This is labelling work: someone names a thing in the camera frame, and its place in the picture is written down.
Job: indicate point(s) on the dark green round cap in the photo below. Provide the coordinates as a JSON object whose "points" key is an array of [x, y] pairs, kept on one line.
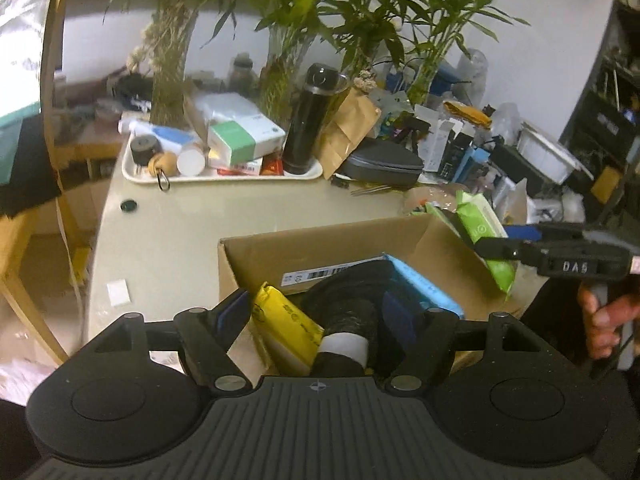
{"points": [[128, 206]]}

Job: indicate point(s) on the person right hand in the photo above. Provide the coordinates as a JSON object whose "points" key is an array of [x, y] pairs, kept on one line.
{"points": [[601, 323]]}

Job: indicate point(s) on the red packet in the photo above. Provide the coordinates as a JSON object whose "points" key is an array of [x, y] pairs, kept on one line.
{"points": [[272, 166]]}

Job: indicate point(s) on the glass vase with bamboo far right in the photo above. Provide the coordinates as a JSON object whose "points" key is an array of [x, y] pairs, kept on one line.
{"points": [[429, 53]]}

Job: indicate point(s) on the wooden chair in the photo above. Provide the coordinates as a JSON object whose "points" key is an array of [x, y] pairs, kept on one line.
{"points": [[39, 157]]}

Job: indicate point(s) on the tan silicone pouch with carabiner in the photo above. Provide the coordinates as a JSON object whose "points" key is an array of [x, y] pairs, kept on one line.
{"points": [[163, 167]]}

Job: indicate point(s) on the black thermos bottle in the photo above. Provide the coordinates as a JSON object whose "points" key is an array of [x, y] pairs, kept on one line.
{"points": [[323, 87]]}

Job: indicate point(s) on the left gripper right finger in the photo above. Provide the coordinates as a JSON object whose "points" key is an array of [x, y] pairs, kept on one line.
{"points": [[425, 336]]}

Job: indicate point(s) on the grey zippered hard case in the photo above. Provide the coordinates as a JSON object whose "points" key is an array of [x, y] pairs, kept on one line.
{"points": [[382, 162]]}

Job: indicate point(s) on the white blue spray bottle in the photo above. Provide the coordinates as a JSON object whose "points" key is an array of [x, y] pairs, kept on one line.
{"points": [[171, 139]]}

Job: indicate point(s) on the yellow duck wipes pack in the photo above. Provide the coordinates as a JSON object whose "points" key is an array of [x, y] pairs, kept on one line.
{"points": [[290, 336]]}

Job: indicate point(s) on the black neck pillow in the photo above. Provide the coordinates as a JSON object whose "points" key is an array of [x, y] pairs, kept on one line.
{"points": [[348, 306]]}

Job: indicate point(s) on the white plastic tray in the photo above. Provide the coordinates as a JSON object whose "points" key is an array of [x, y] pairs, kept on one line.
{"points": [[140, 175]]}

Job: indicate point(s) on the brown cardboard box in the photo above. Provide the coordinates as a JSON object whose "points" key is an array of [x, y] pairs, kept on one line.
{"points": [[294, 261]]}

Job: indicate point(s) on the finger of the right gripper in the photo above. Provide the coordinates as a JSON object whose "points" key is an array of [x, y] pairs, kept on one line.
{"points": [[506, 249], [523, 232]]}

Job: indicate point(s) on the glass vase with bamboo middle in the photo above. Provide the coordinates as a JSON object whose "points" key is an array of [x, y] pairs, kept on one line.
{"points": [[287, 48]]}

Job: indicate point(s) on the green white tissue box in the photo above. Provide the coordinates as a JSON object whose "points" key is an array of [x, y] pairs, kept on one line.
{"points": [[245, 139]]}

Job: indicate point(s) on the glass vase with bamboo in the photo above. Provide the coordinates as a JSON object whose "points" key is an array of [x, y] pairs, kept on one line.
{"points": [[361, 49], [168, 38], [287, 48], [429, 53]]}

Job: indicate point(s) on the brown paper bag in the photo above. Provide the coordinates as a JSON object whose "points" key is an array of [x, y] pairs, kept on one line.
{"points": [[351, 123]]}

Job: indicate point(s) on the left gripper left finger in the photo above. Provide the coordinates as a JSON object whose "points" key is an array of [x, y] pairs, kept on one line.
{"points": [[206, 336]]}

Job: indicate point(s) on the glass vase with bamboo left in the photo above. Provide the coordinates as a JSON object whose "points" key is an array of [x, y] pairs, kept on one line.
{"points": [[168, 38]]}

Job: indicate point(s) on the white pill bottle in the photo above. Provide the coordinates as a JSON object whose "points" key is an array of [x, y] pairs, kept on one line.
{"points": [[191, 160]]}

